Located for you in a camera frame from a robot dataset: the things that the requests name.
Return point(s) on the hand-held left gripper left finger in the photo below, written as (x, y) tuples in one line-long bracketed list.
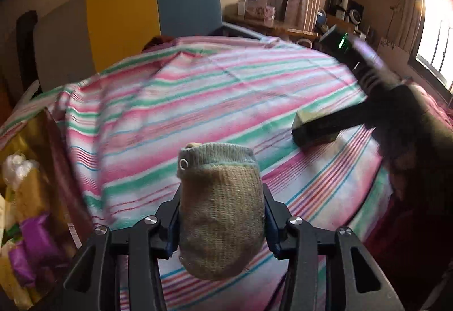
[(173, 226)]

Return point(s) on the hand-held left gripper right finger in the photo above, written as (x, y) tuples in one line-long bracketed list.
[(270, 229)]

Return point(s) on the white plastic-wrapped bun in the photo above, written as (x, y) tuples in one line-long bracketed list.
[(17, 167)]

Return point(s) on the purple snack packet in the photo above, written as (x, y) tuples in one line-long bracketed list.
[(21, 263), (40, 236)]

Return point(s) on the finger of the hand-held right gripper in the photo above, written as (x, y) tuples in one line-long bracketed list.
[(354, 118)]

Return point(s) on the blue round object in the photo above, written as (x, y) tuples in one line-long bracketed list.
[(320, 18)]

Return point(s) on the white mug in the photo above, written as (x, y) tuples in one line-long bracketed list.
[(302, 42)]

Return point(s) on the black rolled mat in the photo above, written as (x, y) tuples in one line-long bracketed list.
[(26, 49)]

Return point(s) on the small side window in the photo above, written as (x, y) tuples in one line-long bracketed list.
[(435, 45)]

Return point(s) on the grey beige knitted pouch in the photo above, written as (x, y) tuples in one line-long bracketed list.
[(219, 212)]

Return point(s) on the wooden desk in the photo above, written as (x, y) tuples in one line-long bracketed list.
[(269, 27)]

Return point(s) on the person's maroon clothing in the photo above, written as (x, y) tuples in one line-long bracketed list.
[(400, 236)]

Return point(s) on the gold tin box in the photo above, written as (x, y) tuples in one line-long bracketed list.
[(39, 130)]

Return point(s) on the small dark box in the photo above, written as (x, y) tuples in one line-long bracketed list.
[(313, 132)]

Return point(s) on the white carton box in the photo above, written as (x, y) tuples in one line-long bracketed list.
[(255, 3)]

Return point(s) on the striped pink green bedsheet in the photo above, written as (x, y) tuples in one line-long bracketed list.
[(219, 91)]

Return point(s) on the dark red cloth heap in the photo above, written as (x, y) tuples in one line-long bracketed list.
[(159, 42)]

